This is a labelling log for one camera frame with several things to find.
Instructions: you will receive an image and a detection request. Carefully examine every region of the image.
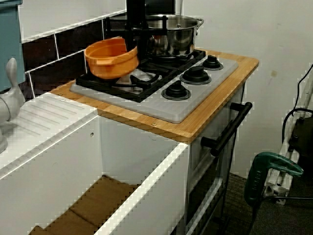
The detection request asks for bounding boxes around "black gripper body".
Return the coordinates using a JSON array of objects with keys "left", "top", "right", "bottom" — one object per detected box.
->
[{"left": 105, "top": 0, "right": 169, "bottom": 35}]

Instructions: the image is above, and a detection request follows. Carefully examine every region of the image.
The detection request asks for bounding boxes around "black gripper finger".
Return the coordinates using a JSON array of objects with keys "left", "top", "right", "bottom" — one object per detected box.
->
[
  {"left": 137, "top": 30, "right": 149, "bottom": 61},
  {"left": 125, "top": 30, "right": 135, "bottom": 53}
]

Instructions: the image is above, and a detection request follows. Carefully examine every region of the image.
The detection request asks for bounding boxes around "stainless steel pot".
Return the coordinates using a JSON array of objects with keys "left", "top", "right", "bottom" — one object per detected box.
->
[{"left": 144, "top": 14, "right": 205, "bottom": 58}]

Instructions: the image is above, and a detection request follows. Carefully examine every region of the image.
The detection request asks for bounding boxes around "black stove grate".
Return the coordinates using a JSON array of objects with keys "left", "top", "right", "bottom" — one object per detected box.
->
[
  {"left": 144, "top": 48, "right": 207, "bottom": 72},
  {"left": 75, "top": 60, "right": 177, "bottom": 103}
]

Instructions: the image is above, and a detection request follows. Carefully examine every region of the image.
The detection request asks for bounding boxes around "black stove knob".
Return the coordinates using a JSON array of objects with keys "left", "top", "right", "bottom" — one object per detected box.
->
[
  {"left": 161, "top": 80, "right": 192, "bottom": 100},
  {"left": 179, "top": 65, "right": 212, "bottom": 86},
  {"left": 201, "top": 55, "right": 224, "bottom": 71}
]

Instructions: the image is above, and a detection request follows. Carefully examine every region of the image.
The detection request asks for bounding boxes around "orange plastic bowl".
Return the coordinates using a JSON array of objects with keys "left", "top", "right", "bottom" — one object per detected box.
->
[{"left": 84, "top": 36, "right": 140, "bottom": 80}]

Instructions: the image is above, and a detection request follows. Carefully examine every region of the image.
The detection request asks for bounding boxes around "dark tile backsplash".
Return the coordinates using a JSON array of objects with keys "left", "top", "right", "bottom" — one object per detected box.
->
[{"left": 18, "top": 12, "right": 128, "bottom": 101}]

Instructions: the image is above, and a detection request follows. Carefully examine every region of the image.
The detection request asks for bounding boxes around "grey stovetop plate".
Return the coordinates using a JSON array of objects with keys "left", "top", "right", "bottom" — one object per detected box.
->
[{"left": 69, "top": 55, "right": 239, "bottom": 124}]

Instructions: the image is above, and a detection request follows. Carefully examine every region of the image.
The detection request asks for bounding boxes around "wooden kitchen countertop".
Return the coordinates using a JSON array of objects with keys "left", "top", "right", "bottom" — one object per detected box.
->
[{"left": 50, "top": 50, "right": 260, "bottom": 144}]

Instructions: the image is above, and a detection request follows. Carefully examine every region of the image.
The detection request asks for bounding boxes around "blue-grey cabinet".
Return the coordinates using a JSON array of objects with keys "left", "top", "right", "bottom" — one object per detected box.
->
[{"left": 0, "top": 0, "right": 26, "bottom": 94}]

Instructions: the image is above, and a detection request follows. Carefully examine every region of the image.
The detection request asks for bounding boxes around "grey toy faucet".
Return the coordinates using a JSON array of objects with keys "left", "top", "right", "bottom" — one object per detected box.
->
[{"left": 0, "top": 57, "right": 26, "bottom": 155}]

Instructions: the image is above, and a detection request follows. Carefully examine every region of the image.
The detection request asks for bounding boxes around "white sink unit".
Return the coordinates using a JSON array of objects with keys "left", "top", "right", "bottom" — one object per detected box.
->
[{"left": 0, "top": 93, "right": 190, "bottom": 235}]

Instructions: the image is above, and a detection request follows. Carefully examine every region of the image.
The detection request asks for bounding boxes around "white oven door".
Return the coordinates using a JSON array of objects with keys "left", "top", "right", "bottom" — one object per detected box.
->
[{"left": 187, "top": 83, "right": 246, "bottom": 235}]

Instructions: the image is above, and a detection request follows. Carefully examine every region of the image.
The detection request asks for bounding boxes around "brown cardboard sheet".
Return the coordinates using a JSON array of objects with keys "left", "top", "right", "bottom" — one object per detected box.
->
[{"left": 29, "top": 175, "right": 141, "bottom": 235}]

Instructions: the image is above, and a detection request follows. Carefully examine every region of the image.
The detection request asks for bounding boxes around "green power drill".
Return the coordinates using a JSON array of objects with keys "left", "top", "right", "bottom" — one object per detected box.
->
[{"left": 244, "top": 151, "right": 305, "bottom": 206}]

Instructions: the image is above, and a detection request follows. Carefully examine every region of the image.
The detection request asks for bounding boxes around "black power box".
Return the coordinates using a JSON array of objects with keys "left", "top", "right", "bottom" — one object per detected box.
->
[{"left": 288, "top": 117, "right": 313, "bottom": 157}]

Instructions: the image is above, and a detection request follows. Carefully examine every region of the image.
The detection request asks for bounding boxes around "white backsplash rail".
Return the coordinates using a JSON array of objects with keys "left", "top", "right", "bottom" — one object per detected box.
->
[{"left": 22, "top": 8, "right": 128, "bottom": 43}]

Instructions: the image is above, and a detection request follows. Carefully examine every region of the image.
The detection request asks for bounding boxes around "black oven door handle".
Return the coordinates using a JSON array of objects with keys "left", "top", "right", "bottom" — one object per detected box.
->
[{"left": 200, "top": 101, "right": 253, "bottom": 157}]

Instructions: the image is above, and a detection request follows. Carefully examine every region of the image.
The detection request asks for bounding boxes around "black cable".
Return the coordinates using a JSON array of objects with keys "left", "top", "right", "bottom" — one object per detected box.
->
[
  {"left": 248, "top": 194, "right": 313, "bottom": 235},
  {"left": 282, "top": 62, "right": 313, "bottom": 147}
]

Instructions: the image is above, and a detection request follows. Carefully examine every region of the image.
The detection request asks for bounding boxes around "aluminium frame rail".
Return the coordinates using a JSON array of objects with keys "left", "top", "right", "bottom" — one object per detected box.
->
[{"left": 265, "top": 83, "right": 313, "bottom": 205}]

